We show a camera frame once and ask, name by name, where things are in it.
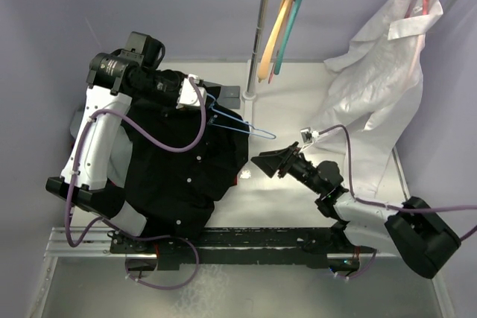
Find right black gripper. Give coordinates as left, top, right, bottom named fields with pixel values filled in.
left=251, top=141, right=323, bottom=194

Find light blue hanger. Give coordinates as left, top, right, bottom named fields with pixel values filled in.
left=206, top=94, right=277, bottom=140

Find black button shirt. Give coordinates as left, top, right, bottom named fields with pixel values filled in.
left=107, top=68, right=250, bottom=241

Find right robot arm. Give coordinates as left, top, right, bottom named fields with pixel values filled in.
left=251, top=143, right=461, bottom=279

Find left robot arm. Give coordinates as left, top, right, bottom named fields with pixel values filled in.
left=45, top=32, right=186, bottom=252

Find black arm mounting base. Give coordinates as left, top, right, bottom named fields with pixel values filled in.
left=107, top=228, right=360, bottom=274

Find orange hanger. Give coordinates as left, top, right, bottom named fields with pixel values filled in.
left=257, top=0, right=292, bottom=83

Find grey shirt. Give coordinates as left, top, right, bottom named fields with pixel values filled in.
left=69, top=103, right=133, bottom=188

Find white hanging shirt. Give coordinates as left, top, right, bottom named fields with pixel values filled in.
left=310, top=0, right=426, bottom=199

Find teal hanger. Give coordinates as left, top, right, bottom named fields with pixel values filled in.
left=271, top=0, right=303, bottom=77

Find small white paper tag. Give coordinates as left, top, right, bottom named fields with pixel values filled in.
left=240, top=170, right=252, bottom=179

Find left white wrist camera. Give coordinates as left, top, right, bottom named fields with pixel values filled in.
left=176, top=74, right=206, bottom=109

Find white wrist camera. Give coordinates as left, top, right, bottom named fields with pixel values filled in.
left=300, top=127, right=320, bottom=152
left=176, top=74, right=206, bottom=109

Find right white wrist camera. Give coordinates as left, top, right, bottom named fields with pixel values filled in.
left=300, top=127, right=320, bottom=152

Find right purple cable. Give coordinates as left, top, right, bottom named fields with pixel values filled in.
left=316, top=124, right=477, bottom=282

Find purple cable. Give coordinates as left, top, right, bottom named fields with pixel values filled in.
left=316, top=124, right=477, bottom=282
left=63, top=77, right=208, bottom=290

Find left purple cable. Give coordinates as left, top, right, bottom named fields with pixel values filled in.
left=63, top=77, right=208, bottom=290

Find aluminium frame rail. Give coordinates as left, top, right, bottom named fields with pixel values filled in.
left=47, top=227, right=372, bottom=256

